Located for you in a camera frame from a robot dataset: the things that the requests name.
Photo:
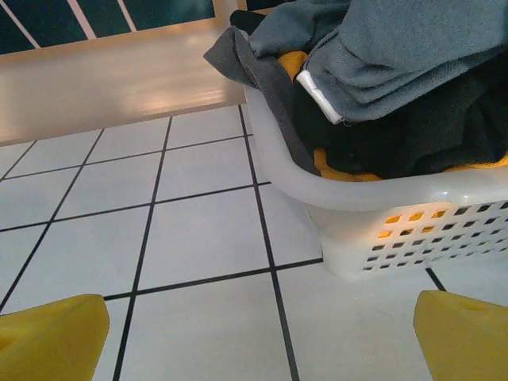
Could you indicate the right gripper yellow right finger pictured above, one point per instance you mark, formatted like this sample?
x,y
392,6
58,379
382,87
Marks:
x,y
468,341

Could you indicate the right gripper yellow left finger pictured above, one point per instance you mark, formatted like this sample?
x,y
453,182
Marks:
x,y
47,341

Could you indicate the slate grey t-shirt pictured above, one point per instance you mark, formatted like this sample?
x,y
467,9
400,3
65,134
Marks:
x,y
397,47

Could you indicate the white plastic laundry basket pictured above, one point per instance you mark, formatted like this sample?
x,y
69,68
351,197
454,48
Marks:
x,y
357,246

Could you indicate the yellow t-shirt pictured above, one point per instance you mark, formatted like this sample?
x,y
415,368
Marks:
x,y
293,65

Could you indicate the dark grey t-shirt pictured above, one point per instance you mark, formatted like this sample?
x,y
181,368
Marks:
x,y
254,75

